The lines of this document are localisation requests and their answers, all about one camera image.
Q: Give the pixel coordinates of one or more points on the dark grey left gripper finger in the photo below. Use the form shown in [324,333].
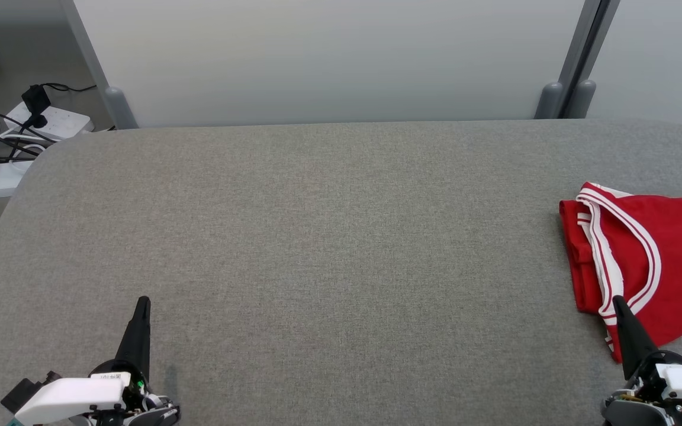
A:
[137,343]

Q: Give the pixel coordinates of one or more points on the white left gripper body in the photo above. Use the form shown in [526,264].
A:
[74,396]

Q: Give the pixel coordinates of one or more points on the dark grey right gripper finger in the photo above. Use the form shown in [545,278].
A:
[634,340]

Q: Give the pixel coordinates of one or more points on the red basketball jersey white trim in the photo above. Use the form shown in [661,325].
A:
[672,266]

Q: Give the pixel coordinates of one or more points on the black power plug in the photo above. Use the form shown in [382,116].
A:
[36,100]

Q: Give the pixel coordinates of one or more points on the pale grey partition panel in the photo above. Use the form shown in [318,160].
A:
[317,59]
[660,59]

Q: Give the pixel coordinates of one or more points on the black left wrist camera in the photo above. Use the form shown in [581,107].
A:
[21,393]

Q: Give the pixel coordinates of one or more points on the grey partition post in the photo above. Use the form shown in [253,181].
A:
[117,106]
[548,100]
[584,97]

